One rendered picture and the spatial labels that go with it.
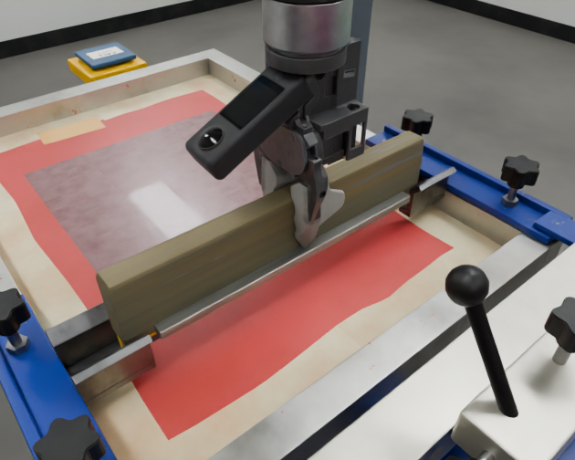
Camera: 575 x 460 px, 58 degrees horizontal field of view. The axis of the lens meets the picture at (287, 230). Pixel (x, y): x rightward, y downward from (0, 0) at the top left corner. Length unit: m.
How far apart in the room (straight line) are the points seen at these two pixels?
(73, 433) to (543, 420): 0.32
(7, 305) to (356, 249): 0.39
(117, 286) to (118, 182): 0.38
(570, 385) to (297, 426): 0.21
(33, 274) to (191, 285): 0.26
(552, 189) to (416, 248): 2.06
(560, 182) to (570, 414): 2.40
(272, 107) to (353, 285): 0.26
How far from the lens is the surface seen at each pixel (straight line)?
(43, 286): 0.68
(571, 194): 2.72
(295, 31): 0.44
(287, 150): 0.49
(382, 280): 0.63
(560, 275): 0.57
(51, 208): 0.80
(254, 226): 0.51
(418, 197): 0.69
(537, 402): 0.41
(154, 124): 0.96
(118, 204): 0.77
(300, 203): 0.52
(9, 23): 4.27
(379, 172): 0.61
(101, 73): 1.20
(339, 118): 0.49
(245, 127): 0.45
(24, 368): 0.54
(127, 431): 0.53
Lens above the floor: 1.40
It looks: 40 degrees down
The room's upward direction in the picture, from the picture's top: straight up
